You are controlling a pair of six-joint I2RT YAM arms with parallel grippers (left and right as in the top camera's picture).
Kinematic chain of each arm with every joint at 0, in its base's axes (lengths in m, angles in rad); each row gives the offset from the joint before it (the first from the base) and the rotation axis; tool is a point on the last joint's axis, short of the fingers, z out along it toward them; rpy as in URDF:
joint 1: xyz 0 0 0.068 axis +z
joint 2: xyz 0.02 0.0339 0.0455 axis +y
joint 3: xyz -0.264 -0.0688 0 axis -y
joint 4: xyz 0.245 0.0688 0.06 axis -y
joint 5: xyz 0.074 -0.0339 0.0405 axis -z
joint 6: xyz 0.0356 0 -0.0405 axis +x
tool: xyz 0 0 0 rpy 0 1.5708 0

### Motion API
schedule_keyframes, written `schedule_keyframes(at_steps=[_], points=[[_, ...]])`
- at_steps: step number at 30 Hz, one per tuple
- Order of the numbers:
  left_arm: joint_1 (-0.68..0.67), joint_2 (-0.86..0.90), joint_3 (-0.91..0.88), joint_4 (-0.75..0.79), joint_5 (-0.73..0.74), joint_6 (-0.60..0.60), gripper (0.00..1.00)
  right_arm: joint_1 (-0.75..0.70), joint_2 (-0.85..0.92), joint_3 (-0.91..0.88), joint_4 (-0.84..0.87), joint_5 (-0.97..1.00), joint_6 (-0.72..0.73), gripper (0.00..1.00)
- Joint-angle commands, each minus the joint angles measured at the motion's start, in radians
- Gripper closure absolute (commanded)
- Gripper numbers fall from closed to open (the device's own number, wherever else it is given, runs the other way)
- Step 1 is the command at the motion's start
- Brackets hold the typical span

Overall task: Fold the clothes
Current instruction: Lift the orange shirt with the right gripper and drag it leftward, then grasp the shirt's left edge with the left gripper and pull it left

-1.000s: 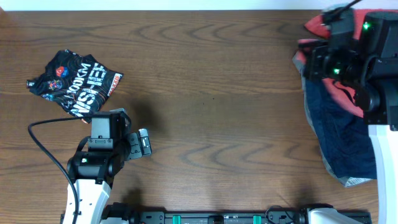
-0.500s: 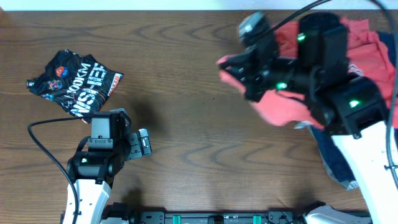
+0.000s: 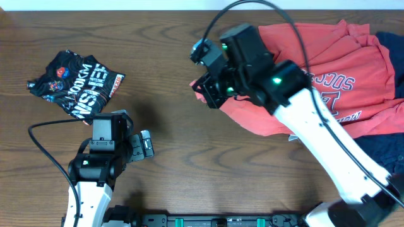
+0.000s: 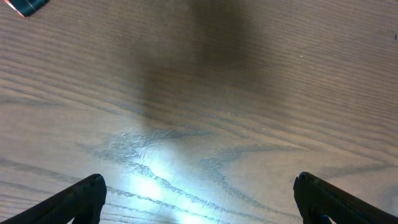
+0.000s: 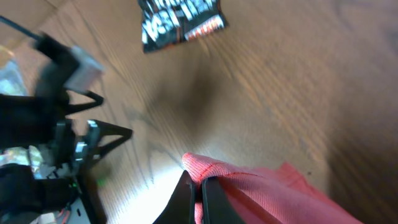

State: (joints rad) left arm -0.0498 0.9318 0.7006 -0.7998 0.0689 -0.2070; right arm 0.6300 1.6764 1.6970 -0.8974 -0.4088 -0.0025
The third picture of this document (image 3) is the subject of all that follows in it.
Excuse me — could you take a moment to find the orange red soccer t-shirt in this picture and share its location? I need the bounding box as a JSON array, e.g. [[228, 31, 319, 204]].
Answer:
[[189, 19, 404, 139]]

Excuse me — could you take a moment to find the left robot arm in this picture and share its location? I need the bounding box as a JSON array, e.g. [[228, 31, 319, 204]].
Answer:
[[61, 110, 155, 227]]

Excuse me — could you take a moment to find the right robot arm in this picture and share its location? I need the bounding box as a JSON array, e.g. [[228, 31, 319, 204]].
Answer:
[[190, 24, 403, 226]]

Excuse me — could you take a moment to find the black printed folded jersey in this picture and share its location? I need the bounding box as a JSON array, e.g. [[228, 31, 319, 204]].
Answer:
[[27, 50, 126, 125]]

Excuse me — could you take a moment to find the navy blue garment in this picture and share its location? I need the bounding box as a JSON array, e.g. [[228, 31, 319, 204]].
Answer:
[[355, 32, 403, 174]]

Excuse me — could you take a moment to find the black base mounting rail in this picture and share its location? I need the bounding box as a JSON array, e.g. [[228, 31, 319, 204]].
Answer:
[[104, 204, 304, 227]]

